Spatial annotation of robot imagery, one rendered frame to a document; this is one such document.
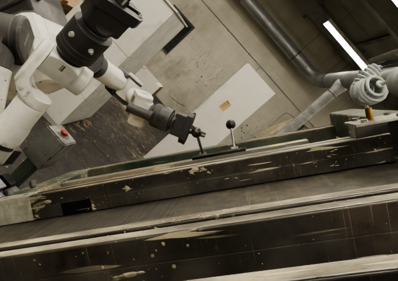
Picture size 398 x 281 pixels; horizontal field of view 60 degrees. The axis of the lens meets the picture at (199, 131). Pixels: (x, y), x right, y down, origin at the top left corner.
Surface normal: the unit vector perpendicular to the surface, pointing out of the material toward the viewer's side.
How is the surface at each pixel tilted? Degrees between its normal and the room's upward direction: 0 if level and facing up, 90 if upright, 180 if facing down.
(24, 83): 84
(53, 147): 90
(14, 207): 90
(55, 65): 105
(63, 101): 90
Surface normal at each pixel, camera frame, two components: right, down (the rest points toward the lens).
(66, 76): 0.06, 0.64
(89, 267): -0.13, 0.07
